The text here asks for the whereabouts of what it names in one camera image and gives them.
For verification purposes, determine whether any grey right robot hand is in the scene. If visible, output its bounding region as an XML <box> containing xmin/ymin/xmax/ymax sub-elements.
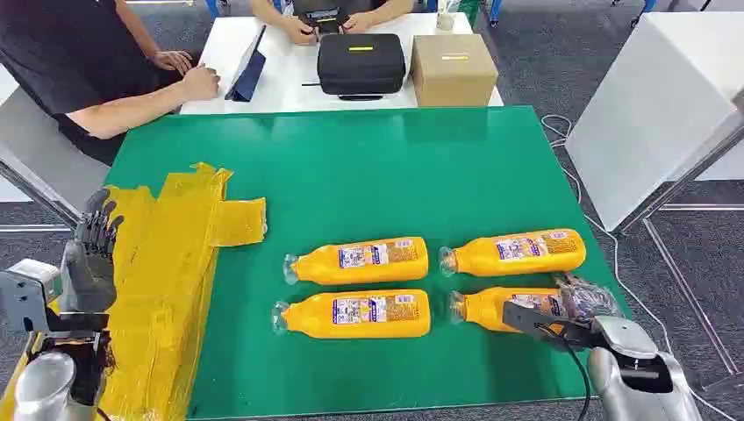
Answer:
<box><xmin>501</xmin><ymin>271</ymin><xmax>626</xmax><ymax>353</ymax></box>

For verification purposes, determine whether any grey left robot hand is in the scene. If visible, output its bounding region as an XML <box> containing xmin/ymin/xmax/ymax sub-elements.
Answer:
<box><xmin>60</xmin><ymin>187</ymin><xmax>125</xmax><ymax>316</ymax></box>

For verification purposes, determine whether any orange drink bottle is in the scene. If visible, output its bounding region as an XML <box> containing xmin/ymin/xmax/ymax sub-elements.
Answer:
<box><xmin>439</xmin><ymin>228</ymin><xmax>588</xmax><ymax>278</ymax></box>
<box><xmin>283</xmin><ymin>236</ymin><xmax>430</xmax><ymax>287</ymax></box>
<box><xmin>271</xmin><ymin>289</ymin><xmax>433</xmax><ymax>340</ymax></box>
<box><xmin>447</xmin><ymin>284</ymin><xmax>583</xmax><ymax>335</ymax></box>

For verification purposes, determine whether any clear plastic film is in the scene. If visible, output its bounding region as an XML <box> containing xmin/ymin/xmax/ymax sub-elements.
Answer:
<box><xmin>552</xmin><ymin>272</ymin><xmax>625</xmax><ymax>321</ymax></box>

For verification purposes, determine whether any yellow sheet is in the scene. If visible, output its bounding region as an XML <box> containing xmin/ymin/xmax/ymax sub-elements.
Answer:
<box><xmin>0</xmin><ymin>161</ymin><xmax>268</xmax><ymax>421</ymax></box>

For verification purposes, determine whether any grey steel table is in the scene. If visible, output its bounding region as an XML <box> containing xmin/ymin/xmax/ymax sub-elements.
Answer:
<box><xmin>0</xmin><ymin>87</ymin><xmax>111</xmax><ymax>231</ymax></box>

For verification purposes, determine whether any green table mat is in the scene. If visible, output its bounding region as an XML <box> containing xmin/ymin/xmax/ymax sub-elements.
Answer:
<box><xmin>104</xmin><ymin>105</ymin><xmax>634</xmax><ymax>421</ymax></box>

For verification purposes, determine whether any large white table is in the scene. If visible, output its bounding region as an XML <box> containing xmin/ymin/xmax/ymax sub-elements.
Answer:
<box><xmin>564</xmin><ymin>11</ymin><xmax>744</xmax><ymax>234</ymax></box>

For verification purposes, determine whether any dark blue tablet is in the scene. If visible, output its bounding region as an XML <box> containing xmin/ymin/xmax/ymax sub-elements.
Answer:
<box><xmin>224</xmin><ymin>24</ymin><xmax>268</xmax><ymax>103</ymax></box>

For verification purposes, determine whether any brown cardboard box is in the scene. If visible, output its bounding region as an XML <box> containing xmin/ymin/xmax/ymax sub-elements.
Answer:
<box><xmin>410</xmin><ymin>33</ymin><xmax>500</xmax><ymax>109</ymax></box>

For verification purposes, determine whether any black carry case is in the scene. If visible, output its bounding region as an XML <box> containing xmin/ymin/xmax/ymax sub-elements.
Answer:
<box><xmin>302</xmin><ymin>32</ymin><xmax>407</xmax><ymax>103</ymax></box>

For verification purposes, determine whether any clear plastic bottle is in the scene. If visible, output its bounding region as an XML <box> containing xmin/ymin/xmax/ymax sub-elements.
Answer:
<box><xmin>435</xmin><ymin>0</ymin><xmax>464</xmax><ymax>32</ymax></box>

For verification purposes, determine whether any person with black controller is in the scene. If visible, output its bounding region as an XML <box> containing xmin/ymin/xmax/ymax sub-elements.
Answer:
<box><xmin>249</xmin><ymin>0</ymin><xmax>417</xmax><ymax>47</ymax></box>

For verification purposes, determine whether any black controller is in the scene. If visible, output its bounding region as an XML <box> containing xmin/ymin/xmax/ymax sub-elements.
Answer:
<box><xmin>297</xmin><ymin>5</ymin><xmax>351</xmax><ymax>36</ymax></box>

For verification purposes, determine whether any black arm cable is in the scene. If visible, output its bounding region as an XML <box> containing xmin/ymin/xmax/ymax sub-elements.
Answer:
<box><xmin>535</xmin><ymin>324</ymin><xmax>593</xmax><ymax>421</ymax></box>

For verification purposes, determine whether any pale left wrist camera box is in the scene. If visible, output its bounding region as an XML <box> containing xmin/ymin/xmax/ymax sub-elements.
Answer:
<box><xmin>0</xmin><ymin>259</ymin><xmax>63</xmax><ymax>334</ymax></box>

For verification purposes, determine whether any white floor cable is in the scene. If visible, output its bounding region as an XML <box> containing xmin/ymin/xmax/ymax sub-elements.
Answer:
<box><xmin>540</xmin><ymin>114</ymin><xmax>744</xmax><ymax>421</ymax></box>

